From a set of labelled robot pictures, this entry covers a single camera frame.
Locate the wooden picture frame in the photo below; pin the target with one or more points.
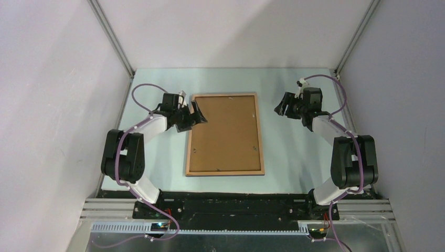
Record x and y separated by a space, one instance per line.
259 139

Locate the brown backing board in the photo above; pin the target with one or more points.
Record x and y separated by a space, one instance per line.
226 135

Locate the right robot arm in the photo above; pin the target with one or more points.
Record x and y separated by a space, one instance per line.
353 163

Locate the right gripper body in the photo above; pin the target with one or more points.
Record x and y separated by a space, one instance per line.
298 108

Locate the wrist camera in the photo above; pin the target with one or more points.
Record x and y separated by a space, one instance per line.
182 99
302 84

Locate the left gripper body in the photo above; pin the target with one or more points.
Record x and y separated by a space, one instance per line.
184 119

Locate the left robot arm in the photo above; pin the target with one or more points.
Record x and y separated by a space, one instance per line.
123 157

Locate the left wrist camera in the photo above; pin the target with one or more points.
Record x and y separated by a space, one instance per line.
182 99

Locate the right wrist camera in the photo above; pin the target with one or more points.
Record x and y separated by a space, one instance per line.
302 84

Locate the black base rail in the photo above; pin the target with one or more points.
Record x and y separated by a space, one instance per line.
233 211

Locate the aluminium base frame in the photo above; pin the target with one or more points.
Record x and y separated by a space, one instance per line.
364 225

